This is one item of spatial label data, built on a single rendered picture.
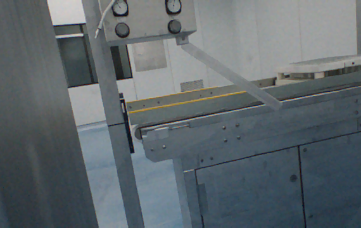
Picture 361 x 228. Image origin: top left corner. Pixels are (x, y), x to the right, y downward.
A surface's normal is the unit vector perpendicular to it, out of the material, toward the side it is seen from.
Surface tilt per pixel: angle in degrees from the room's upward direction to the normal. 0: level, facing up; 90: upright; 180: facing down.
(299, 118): 90
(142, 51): 90
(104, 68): 90
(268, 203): 90
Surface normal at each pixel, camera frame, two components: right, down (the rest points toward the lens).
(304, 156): 0.23, 0.15
